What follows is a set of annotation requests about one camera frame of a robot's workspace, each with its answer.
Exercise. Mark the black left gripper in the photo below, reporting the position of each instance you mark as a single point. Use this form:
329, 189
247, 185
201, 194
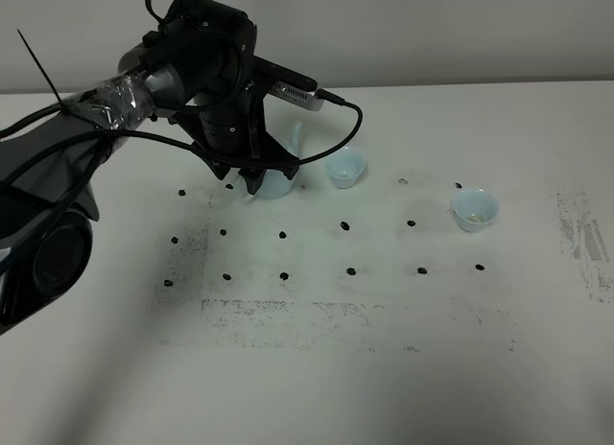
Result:
237, 131

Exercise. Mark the light blue porcelain teapot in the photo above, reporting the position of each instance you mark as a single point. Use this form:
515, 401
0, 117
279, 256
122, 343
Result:
275, 184

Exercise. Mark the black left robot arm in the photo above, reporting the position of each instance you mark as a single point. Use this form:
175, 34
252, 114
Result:
198, 70

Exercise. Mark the light blue teacup near teapot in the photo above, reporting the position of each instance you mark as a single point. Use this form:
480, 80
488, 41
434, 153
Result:
344, 167

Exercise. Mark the light blue teacup far right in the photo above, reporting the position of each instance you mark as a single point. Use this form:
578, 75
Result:
474, 209

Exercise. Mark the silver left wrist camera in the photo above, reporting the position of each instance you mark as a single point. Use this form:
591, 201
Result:
286, 84

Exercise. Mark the black cable tie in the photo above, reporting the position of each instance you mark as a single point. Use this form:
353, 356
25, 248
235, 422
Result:
41, 69

